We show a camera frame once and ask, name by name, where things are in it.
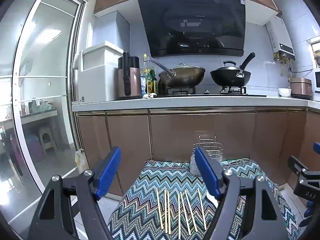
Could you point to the clear glass cup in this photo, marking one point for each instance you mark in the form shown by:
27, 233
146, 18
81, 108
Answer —
193, 167

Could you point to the rose gold electric kettle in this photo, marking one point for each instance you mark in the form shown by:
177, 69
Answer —
133, 80

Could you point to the tall clear bottle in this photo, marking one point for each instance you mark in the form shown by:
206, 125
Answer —
145, 62

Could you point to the bronze wok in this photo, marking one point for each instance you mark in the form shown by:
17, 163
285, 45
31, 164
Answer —
185, 77

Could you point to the garlic bulbs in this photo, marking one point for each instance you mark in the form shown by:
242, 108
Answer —
150, 95

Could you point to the white microwave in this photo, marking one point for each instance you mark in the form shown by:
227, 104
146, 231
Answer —
317, 80

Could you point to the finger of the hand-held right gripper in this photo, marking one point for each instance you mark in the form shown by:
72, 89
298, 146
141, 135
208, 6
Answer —
296, 165
317, 148

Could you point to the white water heater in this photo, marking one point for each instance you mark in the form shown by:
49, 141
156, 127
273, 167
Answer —
280, 37

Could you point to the brown lower cabinets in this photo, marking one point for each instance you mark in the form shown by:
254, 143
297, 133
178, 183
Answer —
175, 135

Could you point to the cream plastic spork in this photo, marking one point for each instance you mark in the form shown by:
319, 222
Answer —
212, 200

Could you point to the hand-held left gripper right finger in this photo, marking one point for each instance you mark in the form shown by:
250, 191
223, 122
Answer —
207, 172

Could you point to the white bowl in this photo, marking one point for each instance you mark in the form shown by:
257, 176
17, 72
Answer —
285, 92

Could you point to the white plastic bag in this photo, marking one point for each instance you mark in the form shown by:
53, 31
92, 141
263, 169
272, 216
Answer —
82, 160

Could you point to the yellow label oil bottle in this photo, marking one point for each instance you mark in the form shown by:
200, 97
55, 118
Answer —
148, 85

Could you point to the dark sauce bottle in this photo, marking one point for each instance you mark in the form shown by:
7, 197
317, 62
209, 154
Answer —
155, 82

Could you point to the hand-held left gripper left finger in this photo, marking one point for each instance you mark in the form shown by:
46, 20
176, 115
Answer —
107, 172

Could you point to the beige plastic stool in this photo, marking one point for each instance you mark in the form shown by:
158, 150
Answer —
47, 140

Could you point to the glass wok lid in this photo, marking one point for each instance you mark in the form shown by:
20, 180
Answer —
185, 66

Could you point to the rose gold rice cooker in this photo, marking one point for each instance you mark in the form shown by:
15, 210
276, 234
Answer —
301, 87

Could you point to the blue salt bag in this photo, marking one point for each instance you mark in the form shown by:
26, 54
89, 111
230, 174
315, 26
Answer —
143, 86

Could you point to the black gas stove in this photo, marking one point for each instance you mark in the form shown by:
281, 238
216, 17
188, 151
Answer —
212, 93

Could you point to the white storage container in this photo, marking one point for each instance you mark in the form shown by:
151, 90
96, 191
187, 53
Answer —
100, 75

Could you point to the person's right hand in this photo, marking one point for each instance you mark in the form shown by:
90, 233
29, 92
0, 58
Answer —
308, 211

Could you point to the purple bin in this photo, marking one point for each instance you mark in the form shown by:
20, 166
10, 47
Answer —
35, 150

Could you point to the black wok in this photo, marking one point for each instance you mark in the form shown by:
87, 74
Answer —
230, 78

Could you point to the zigzag patterned cushion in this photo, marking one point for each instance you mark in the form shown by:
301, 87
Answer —
150, 180

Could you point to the sliding glass door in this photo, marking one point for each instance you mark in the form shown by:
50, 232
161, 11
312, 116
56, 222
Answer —
45, 55

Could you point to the black range hood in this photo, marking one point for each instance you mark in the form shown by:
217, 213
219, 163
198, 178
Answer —
190, 25

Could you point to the row of bamboo chopsticks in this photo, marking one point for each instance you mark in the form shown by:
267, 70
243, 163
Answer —
179, 215

